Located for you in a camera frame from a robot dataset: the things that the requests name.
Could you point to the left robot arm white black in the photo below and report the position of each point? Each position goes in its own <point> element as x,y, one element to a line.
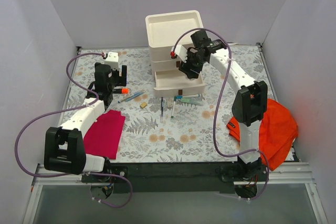
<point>64,147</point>

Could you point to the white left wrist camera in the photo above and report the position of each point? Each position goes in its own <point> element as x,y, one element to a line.
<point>111,59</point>

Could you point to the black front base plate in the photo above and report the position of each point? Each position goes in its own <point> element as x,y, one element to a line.
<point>181,177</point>

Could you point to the white green tipped pen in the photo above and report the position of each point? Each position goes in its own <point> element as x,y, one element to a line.
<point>173,107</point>

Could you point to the black orange highlighter marker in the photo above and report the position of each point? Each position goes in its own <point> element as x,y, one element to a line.
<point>121,91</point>

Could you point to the mint green highlighter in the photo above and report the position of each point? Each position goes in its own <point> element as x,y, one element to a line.
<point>192,101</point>

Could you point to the white stacked drawer unit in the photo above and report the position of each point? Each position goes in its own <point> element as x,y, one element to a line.
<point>163,30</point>

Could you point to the floral patterned table mat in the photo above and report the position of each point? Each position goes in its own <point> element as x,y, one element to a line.
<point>195,134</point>

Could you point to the white teal capped marker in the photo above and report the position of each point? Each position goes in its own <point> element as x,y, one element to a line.
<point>187,96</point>

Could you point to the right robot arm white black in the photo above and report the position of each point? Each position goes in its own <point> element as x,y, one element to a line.
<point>249,106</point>

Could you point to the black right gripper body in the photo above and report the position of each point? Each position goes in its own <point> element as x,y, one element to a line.
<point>190,64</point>

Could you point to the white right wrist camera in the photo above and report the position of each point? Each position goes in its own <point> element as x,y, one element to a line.
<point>180,52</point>

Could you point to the magenta folded cloth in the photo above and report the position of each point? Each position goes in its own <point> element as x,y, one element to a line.
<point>103,137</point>

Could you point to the orange crumpled cloth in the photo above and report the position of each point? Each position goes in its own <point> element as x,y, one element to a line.
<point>277,132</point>

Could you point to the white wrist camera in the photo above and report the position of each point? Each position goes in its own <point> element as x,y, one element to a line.
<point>111,59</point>
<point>180,52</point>

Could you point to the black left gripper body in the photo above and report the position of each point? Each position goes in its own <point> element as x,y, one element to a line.
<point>122,76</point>

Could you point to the tan rubber eraser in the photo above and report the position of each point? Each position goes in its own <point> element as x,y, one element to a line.
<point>143,105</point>

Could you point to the white bottom drawer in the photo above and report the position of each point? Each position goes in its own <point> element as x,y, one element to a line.
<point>172,83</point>

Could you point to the blue capped white pen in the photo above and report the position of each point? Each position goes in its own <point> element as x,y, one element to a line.
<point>137,94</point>

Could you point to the dark blue pen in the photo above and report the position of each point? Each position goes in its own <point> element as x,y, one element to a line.
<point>162,111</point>

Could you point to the aluminium front frame rail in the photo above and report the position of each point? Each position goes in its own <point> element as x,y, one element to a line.
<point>287,195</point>

